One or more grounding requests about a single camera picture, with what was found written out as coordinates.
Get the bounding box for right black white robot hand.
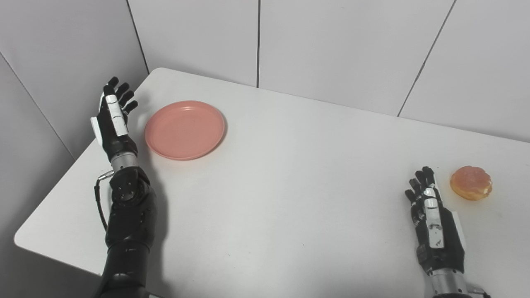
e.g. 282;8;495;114
405;166;466;276

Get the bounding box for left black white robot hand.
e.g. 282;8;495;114
90;77;139;163

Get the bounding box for glazed cream puff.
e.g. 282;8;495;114
450;166;493;201

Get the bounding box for pink round plate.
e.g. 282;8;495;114
144;100;226;161

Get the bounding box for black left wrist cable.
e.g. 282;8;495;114
94;170;115;232

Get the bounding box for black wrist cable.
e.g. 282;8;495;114
94;170;115;232
466;285;492;298

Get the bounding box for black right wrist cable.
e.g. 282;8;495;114
466;285;492;298

